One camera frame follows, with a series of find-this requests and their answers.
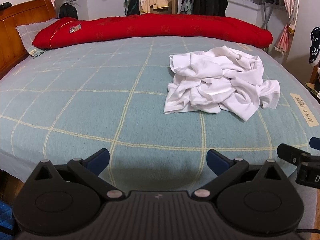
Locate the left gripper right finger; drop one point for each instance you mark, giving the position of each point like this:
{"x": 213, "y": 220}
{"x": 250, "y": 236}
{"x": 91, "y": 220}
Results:
{"x": 227, "y": 171}

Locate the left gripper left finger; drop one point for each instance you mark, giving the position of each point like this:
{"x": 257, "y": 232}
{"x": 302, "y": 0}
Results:
{"x": 87, "y": 173}

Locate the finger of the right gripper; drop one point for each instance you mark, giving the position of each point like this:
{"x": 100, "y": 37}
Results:
{"x": 292, "y": 155}
{"x": 314, "y": 143}

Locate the white t-shirt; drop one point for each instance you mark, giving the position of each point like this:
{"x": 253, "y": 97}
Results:
{"x": 220, "y": 79}

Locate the teal plaid bed blanket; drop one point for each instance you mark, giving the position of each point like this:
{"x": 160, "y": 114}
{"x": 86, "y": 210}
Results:
{"x": 71, "y": 102}

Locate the navy star-patterned garment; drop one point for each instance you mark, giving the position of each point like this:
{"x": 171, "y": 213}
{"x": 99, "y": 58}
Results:
{"x": 315, "y": 47}

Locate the red quilt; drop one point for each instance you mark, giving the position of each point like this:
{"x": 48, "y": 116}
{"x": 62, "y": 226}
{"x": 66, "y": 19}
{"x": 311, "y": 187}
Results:
{"x": 68, "y": 31}

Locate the grey plaid pillow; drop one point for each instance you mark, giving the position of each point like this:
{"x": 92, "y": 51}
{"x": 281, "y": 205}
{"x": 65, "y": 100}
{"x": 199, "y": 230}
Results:
{"x": 28, "y": 32}

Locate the yellow hanging garment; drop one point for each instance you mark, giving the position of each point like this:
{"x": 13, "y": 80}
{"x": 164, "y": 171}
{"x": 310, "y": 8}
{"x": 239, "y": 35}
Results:
{"x": 145, "y": 6}

